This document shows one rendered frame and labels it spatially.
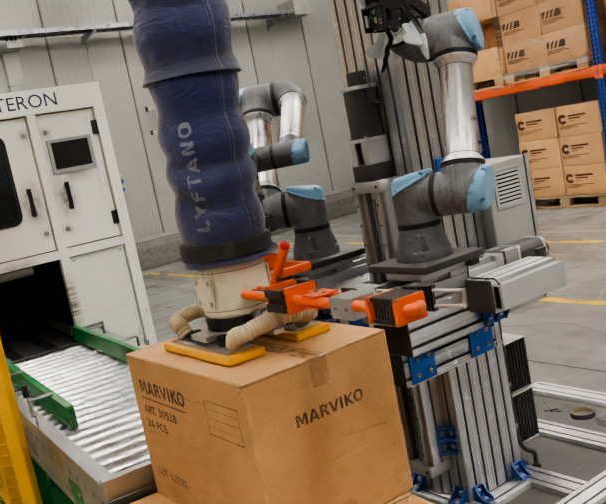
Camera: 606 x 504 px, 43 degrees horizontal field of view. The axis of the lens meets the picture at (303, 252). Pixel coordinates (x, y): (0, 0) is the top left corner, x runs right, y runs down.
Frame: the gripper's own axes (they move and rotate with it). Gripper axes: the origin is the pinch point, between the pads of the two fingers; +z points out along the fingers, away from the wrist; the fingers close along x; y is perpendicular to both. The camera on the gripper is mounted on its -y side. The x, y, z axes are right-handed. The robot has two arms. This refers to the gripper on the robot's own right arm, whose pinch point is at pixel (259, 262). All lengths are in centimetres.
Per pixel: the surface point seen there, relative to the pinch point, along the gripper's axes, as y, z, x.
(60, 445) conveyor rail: -55, 48, -54
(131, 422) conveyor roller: -64, 53, -26
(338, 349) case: 60, 14, -21
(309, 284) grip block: 59, -1, -24
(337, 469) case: 60, 40, -27
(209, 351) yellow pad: 35, 12, -39
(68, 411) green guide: -81, 46, -42
